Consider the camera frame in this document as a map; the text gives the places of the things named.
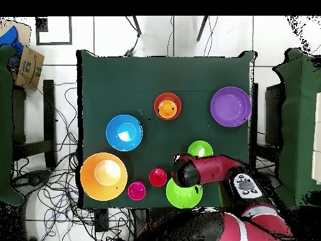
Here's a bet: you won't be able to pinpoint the cardboard box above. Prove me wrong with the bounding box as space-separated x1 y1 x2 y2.
0 19 45 91

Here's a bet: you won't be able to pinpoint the black power strip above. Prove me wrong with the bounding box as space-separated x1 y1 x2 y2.
93 208 110 233

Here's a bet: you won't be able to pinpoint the purple plastic bowl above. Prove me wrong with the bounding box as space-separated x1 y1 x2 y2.
209 86 252 128

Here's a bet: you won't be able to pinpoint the yellow plastic bowl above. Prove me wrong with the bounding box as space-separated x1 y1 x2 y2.
80 152 129 202

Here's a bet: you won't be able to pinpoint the black bench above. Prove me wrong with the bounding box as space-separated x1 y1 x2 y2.
12 79 58 168

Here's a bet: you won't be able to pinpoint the grey base with black knob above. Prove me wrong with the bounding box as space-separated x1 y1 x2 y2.
14 169 53 188

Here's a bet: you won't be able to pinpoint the green cloth on side table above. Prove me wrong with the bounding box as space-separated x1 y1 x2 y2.
272 48 321 209
0 45 25 206

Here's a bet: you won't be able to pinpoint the tangled floor cables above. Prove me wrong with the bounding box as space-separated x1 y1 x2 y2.
11 82 134 241

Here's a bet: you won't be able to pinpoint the small green ribbed bowl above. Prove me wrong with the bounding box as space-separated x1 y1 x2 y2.
187 140 214 158

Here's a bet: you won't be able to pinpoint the red plastic cup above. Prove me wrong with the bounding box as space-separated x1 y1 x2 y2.
149 167 168 188

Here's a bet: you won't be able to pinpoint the orange plastic bowl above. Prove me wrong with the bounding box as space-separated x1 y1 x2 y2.
154 92 182 121

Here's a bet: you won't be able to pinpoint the large blue plastic bowl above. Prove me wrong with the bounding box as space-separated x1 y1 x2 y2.
105 114 144 152

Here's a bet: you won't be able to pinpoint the large green plastic bowl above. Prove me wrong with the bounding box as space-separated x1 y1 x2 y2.
166 176 203 210

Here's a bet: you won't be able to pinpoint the pink plastic cup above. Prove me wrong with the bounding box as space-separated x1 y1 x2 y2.
127 181 147 201

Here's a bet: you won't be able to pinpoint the black square frame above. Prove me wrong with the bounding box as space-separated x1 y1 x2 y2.
34 16 73 46

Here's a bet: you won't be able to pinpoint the orange plastic cup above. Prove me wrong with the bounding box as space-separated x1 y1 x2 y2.
158 99 178 120

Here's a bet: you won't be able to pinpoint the blue cloth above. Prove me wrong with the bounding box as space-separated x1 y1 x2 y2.
0 25 24 55

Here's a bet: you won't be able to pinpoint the dark green tablecloth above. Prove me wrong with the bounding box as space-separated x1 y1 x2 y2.
76 49 258 210

